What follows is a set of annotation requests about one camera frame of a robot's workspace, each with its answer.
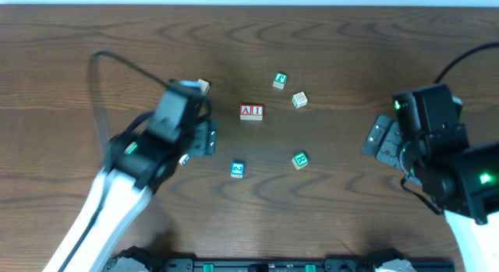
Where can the green letter P block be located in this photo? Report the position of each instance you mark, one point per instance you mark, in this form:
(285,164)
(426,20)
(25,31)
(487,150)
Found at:
(280,80)

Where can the wooden block green side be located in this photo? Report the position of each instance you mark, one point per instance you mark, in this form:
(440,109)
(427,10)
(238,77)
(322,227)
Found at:
(204,86)

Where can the wooden block blue side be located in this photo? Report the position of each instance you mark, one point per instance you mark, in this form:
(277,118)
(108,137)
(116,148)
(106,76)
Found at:
(183,159)

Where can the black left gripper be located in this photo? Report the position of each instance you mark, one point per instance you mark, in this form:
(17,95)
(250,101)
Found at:
(203,139)

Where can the plain wooden patterned block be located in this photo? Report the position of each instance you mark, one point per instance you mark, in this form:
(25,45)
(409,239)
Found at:
(299,100)

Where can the green letter R block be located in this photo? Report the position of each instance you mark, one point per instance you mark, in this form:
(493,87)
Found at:
(300,160)

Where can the red letter A block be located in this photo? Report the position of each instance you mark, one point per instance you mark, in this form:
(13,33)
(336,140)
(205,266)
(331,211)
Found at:
(245,112)

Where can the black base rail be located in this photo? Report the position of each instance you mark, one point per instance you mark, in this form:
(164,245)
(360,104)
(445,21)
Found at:
(138,259)

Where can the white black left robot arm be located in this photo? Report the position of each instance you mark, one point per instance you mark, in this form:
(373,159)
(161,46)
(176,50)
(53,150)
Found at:
(134,167)

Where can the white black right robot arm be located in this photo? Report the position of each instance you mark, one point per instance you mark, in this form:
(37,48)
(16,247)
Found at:
(458,181)

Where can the red letter I block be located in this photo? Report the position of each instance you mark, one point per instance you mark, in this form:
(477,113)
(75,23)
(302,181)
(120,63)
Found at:
(257,112)

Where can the blue number 2 block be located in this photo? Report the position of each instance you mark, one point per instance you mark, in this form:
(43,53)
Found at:
(237,169)

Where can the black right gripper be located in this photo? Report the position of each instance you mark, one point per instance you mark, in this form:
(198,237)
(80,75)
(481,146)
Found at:
(384,139)

